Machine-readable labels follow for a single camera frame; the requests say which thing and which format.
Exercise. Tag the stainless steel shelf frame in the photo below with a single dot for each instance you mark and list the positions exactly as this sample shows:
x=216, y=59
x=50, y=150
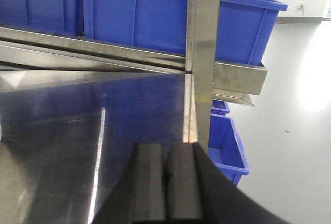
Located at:
x=69, y=130

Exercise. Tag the blue crate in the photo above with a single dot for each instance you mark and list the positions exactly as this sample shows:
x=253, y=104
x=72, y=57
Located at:
x=225, y=147
x=244, y=26
x=51, y=16

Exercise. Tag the blue crate upper left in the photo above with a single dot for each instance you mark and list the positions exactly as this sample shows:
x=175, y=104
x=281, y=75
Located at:
x=51, y=16

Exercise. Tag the blue crate lower right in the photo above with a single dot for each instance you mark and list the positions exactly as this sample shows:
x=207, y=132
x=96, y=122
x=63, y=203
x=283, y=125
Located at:
x=225, y=147

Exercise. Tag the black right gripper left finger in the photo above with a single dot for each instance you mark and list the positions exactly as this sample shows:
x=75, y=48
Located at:
x=138, y=195

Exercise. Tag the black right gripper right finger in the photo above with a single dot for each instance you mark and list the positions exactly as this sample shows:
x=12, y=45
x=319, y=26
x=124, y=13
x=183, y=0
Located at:
x=199, y=193

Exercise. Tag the blue crate upper right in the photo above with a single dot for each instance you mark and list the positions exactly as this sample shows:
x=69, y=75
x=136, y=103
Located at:
x=244, y=26

